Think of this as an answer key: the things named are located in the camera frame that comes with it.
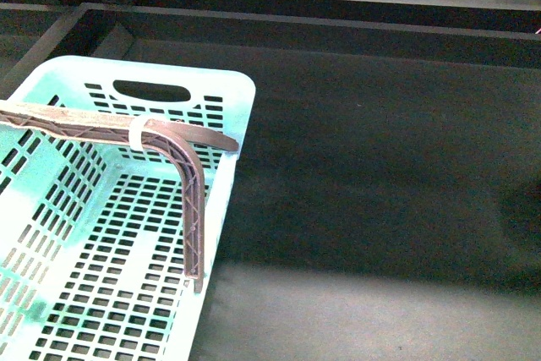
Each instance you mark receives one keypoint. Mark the light blue plastic basket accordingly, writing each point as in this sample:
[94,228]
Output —
[92,258]

